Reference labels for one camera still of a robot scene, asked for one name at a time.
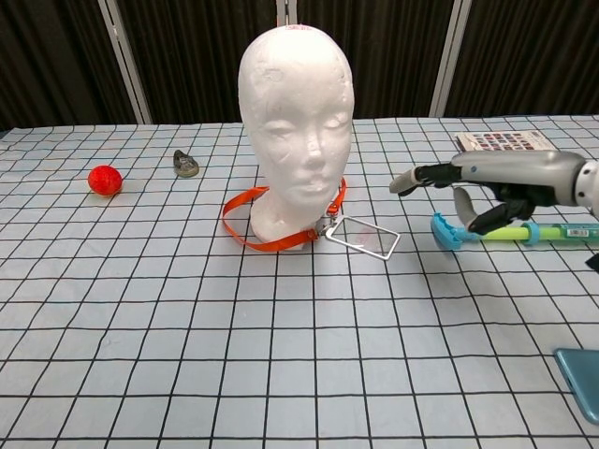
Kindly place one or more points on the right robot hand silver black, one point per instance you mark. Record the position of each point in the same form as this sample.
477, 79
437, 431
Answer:
515, 163

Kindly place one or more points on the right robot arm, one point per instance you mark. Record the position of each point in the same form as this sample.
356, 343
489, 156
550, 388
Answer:
590, 184

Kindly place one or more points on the white foam mannequin head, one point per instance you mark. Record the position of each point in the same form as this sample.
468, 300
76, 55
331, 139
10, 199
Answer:
295, 103

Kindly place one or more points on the white box with coloured squares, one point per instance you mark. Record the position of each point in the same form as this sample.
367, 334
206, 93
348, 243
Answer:
496, 140

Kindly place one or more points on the blue green toy water pump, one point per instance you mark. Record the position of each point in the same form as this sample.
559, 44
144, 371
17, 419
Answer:
449, 234

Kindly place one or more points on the light blue smartphone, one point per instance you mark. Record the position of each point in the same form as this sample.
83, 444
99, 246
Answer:
585, 383

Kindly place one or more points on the grey correction tape dispenser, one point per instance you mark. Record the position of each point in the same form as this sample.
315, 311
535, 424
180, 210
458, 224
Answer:
186, 164

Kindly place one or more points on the checked light blue tablecloth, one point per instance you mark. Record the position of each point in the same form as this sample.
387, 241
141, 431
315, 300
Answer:
187, 327

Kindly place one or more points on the red ball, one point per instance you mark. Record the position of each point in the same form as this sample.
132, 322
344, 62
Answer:
105, 180

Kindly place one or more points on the black screen panel white frame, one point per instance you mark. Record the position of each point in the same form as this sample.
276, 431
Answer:
61, 61
388, 61
196, 61
524, 56

